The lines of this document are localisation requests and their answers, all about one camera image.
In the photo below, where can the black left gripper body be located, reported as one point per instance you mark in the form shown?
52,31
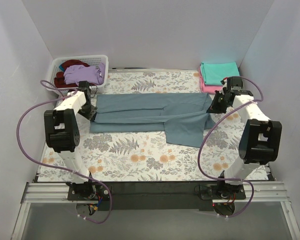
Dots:
90,113

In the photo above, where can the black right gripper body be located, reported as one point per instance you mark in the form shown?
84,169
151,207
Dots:
215,107

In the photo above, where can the blue-grey t-shirt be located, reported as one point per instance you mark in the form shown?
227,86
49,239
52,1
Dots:
183,117

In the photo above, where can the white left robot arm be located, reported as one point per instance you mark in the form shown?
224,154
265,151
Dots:
63,136

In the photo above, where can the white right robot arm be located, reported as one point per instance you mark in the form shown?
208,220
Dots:
260,140

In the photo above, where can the folded teal t-shirt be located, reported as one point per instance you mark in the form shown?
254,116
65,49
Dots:
214,73

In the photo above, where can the folded pink t-shirt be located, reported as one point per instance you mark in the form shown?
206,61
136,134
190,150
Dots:
210,89

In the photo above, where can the lilac t-shirt in basket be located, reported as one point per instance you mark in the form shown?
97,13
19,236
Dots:
92,74

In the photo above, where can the dark red garment in basket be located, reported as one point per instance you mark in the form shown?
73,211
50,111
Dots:
59,80

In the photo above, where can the white plastic laundry basket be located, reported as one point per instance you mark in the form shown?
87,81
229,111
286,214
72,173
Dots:
92,60

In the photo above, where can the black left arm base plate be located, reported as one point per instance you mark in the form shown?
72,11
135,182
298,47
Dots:
87,191

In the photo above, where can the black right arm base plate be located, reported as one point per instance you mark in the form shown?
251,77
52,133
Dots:
219,191

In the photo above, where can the aluminium front frame rail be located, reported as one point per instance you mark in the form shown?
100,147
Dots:
264,191

